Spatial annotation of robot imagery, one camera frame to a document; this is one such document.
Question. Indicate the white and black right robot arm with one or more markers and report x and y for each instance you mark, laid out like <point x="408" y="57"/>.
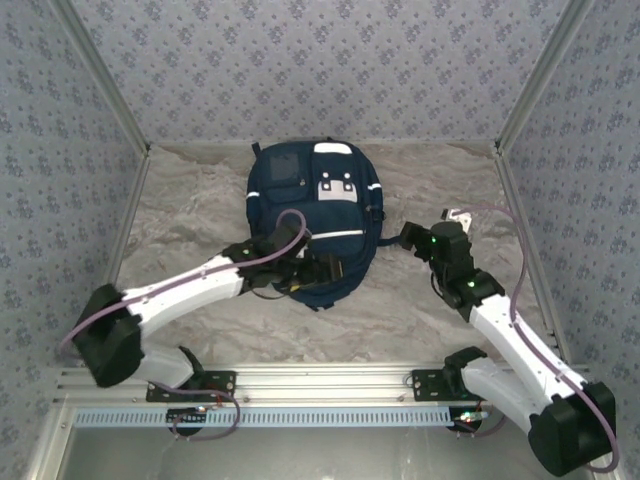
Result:
<point x="515" y="345"/>

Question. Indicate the navy blue backpack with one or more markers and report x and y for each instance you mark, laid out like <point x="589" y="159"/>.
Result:
<point x="330" y="215"/>

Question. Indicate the small circuit board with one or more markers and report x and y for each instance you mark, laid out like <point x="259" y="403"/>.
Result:
<point x="187" y="417"/>
<point x="470" y="417"/>

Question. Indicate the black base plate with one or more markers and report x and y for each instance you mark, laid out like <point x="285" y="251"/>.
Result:
<point x="425" y="385"/>
<point x="220" y="385"/>

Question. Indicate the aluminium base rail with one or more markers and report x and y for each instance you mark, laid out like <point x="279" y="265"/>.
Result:
<point x="320" y="382"/>

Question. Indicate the aluminium frame post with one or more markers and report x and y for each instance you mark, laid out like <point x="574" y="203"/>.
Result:
<point x="542" y="75"/>
<point x="102" y="75"/>

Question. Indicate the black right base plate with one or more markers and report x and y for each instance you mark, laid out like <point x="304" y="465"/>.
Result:
<point x="425" y="385"/>

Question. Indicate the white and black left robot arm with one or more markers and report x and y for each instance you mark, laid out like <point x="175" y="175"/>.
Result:
<point x="190" y="285"/>

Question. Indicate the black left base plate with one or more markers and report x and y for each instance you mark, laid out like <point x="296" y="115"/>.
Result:
<point x="220" y="385"/>

